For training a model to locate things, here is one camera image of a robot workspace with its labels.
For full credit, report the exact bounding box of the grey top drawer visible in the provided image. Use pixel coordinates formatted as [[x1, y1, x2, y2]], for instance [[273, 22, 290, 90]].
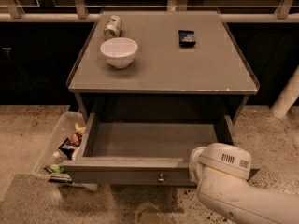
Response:
[[64, 113, 257, 187]]

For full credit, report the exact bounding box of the white pole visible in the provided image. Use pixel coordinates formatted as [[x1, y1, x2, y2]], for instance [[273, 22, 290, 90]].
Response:
[[271, 66, 299, 119]]

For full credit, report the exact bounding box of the white metal railing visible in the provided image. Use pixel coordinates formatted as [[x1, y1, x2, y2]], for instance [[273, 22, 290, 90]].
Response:
[[0, 0, 299, 23]]

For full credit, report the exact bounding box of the clear plastic bottle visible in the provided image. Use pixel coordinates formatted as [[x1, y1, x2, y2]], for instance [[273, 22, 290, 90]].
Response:
[[53, 151, 66, 164]]

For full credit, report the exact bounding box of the white ceramic bowl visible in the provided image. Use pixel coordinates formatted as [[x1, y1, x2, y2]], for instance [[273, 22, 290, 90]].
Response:
[[100, 37, 138, 68]]

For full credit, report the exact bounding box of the crushed soda can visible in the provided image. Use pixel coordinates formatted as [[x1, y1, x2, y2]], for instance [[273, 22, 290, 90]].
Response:
[[104, 15, 121, 39]]

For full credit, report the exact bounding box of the green snack bag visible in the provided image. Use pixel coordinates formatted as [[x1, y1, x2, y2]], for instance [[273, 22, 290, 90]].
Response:
[[43, 163, 65, 174]]

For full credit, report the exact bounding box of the grey drawer cabinet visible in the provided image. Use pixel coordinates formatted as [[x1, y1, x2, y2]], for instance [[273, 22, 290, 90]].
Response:
[[66, 10, 261, 133]]

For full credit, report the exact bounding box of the dark blue snack packet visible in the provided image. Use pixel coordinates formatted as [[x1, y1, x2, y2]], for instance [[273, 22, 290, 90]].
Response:
[[178, 30, 196, 47]]

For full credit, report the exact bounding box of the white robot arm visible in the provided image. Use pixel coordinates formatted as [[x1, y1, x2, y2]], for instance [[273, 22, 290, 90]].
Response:
[[189, 143, 299, 224]]

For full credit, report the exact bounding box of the clear plastic bin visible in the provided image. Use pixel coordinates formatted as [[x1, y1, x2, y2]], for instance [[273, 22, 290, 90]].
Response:
[[34, 112, 98, 190]]

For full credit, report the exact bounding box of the black snack packet in bin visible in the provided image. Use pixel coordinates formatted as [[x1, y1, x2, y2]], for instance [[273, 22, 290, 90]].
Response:
[[58, 138, 78, 155]]

